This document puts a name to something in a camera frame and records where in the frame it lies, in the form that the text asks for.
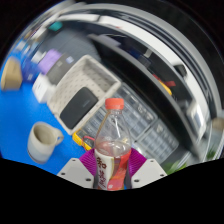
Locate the dark grey box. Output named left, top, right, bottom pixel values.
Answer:
left=46, top=54, right=76, bottom=86

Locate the grey ceramic mug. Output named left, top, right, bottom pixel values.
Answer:
left=27, top=121, right=65, bottom=164

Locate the white perforated basket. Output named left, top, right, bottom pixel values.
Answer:
left=46, top=54, right=122, bottom=136

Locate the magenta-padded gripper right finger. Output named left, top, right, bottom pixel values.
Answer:
left=127, top=148, right=168, bottom=190

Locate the teal holder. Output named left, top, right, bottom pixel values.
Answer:
left=48, top=20, right=64, bottom=33

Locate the black shelf unit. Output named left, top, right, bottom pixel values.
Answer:
left=49, top=9, right=218, bottom=161

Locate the brown cardboard box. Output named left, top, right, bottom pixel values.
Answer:
left=0, top=56, right=24, bottom=92

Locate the black speaker case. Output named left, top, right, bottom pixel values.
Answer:
left=59, top=87, right=99, bottom=130

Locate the grey small parts drawer cabinet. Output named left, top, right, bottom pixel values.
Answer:
left=133, top=119, right=181, bottom=165
left=99, top=82, right=158, bottom=134

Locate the white box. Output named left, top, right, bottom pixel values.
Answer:
left=32, top=73, right=56, bottom=104

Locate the blue box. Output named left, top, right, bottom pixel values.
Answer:
left=21, top=58, right=41, bottom=83

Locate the clear red-capped drink bottle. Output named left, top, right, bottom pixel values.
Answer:
left=93, top=97, right=133, bottom=192

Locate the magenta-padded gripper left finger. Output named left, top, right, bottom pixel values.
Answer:
left=57, top=148, right=100, bottom=190

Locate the green potted plant white pot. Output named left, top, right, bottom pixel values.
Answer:
left=162, top=149, right=219, bottom=176

